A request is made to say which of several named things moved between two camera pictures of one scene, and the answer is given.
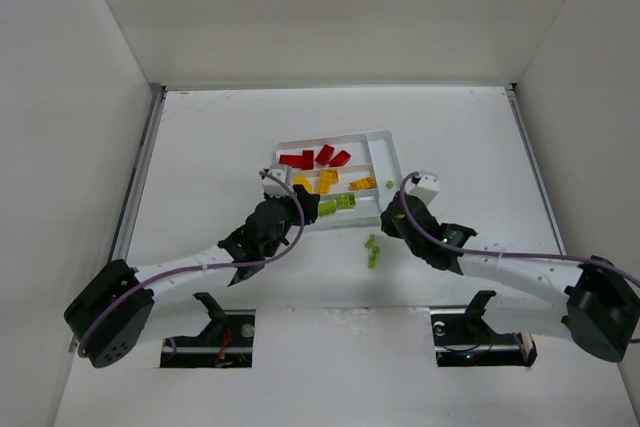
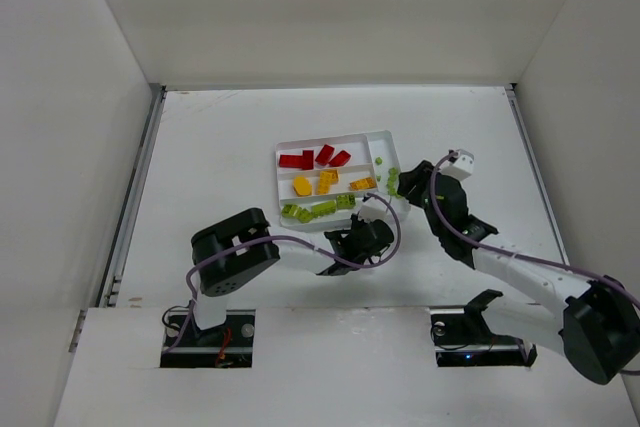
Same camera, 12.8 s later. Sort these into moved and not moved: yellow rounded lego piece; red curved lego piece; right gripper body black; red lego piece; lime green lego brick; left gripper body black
Moved: right gripper body black; left gripper body black
Not moved: red lego piece; red curved lego piece; lime green lego brick; yellow rounded lego piece
